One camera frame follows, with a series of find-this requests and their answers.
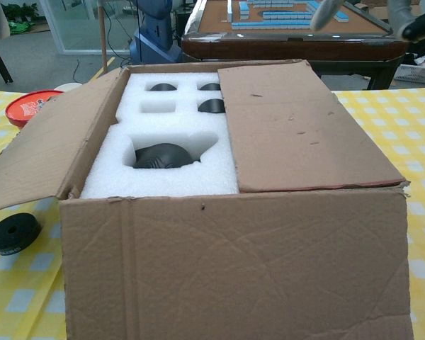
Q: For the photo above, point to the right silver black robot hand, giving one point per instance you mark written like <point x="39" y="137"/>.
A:
<point x="421" y="21"/>

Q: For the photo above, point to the brown cardboard shipping box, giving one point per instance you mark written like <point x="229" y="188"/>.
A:
<point x="233" y="265"/>

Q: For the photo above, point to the orange lidded canister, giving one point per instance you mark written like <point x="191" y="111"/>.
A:
<point x="25" y="110"/>

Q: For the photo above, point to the green potted plants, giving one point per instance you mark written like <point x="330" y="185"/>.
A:
<point x="17" y="16"/>

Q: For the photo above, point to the white plastic basket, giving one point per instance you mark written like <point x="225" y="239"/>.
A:
<point x="418" y="74"/>

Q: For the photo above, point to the white paper cup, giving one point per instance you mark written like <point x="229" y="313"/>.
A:
<point x="67" y="86"/>

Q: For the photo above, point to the wooden pole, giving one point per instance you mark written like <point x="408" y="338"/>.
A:
<point x="102" y="42"/>

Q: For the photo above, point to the brown mahjong table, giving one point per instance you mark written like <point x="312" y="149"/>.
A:
<point x="304" y="46"/>

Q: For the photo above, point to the yellow white checked tablecloth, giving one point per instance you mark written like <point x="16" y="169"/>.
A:
<point x="421" y="141"/>

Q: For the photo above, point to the mahjong tile rows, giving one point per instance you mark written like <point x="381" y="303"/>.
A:
<point x="269" y="16"/>

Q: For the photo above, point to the blue machine base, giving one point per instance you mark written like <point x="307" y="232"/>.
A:
<point x="152" y="42"/>

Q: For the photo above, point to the black tea cup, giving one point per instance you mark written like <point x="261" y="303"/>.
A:
<point x="211" y="87"/>
<point x="164" y="87"/>

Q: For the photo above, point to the white foam insert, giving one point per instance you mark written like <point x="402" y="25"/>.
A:
<point x="170" y="124"/>

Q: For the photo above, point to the black teapot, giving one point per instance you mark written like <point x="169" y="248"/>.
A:
<point x="163" y="156"/>

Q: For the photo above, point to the black round disc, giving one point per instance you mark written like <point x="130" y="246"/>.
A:
<point x="21" y="233"/>

